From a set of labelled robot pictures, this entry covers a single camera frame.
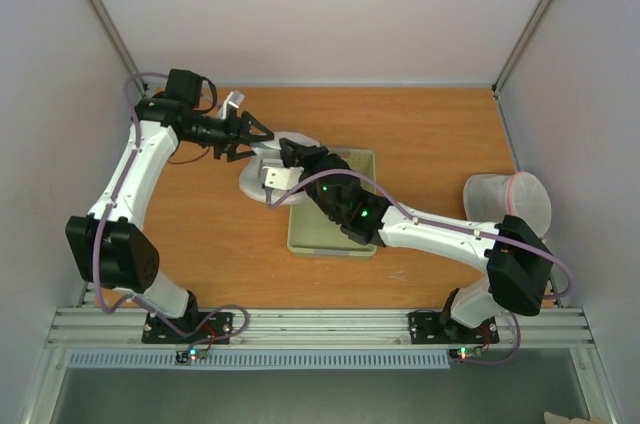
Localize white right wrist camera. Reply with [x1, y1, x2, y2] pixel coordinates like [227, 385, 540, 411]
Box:
[260, 166, 303, 191]

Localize aluminium front rail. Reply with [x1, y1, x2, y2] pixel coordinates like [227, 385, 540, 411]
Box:
[45, 303, 595, 350]

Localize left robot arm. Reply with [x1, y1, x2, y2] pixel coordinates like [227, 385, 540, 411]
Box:
[65, 69, 274, 342]

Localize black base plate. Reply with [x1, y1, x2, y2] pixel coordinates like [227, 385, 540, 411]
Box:
[407, 310, 500, 345]
[141, 312, 234, 345]

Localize pink-rimmed mesh laundry bag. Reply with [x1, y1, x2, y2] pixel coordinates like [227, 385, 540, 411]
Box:
[462, 171, 552, 238]

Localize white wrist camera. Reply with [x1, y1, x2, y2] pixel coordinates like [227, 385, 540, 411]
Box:
[216, 90, 245, 120]
[260, 166, 303, 191]

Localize white mesh laundry bag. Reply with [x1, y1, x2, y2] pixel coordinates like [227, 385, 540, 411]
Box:
[239, 131, 320, 204]

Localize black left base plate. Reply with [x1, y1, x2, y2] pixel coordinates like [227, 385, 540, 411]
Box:
[141, 312, 234, 345]

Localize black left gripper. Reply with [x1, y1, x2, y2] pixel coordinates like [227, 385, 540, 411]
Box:
[185, 109, 276, 162]

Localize grey slotted cable duct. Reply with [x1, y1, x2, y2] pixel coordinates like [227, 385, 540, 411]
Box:
[68, 349, 450, 371]

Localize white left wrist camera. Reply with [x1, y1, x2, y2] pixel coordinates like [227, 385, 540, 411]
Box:
[216, 90, 245, 120]

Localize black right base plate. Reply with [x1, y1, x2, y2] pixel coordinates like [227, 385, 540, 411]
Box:
[407, 310, 500, 345]

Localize green plastic basket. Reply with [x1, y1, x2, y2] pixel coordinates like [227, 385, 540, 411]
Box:
[287, 148, 377, 259]

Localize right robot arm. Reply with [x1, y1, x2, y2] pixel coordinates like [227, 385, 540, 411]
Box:
[279, 138, 553, 341]

